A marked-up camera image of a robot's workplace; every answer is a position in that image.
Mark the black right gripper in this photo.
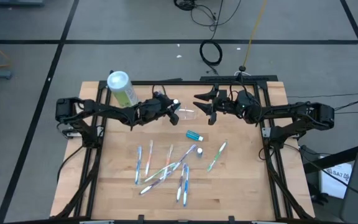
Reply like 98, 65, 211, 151
193, 84, 241, 125

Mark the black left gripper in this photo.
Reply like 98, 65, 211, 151
134, 92, 182, 126

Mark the bagged purple toothbrush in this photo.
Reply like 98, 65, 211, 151
171, 143, 198, 172
138, 172, 172, 196
175, 162, 186, 203

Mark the bagged orange toothbrush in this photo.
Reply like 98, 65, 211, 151
144, 139, 154, 178
162, 144, 174, 183

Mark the bagged blue toothbrush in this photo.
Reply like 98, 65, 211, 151
181, 164, 191, 208
134, 145, 143, 186

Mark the clear plastic organizer tray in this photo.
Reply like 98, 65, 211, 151
177, 107, 198, 121

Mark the green white wipes canister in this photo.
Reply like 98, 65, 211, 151
106, 70, 138, 110

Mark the black mounting plate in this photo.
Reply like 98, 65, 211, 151
200, 75, 278, 82

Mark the black diagonal metal beam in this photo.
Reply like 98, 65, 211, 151
303, 140, 358, 174

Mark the white printed box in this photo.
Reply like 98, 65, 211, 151
320, 162, 353, 200

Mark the black looped left wrist cable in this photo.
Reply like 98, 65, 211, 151
152, 84, 167, 95

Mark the coiled black cable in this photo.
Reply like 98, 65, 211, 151
199, 39, 224, 75

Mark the black aluminium table frame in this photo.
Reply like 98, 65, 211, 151
52, 79, 315, 224

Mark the yellow hanging cable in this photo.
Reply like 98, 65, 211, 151
242, 0, 269, 67

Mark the tangled black floor cable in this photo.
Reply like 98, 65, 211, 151
173, 0, 242, 32

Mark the thin black power cable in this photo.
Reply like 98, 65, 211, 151
287, 91, 358, 99

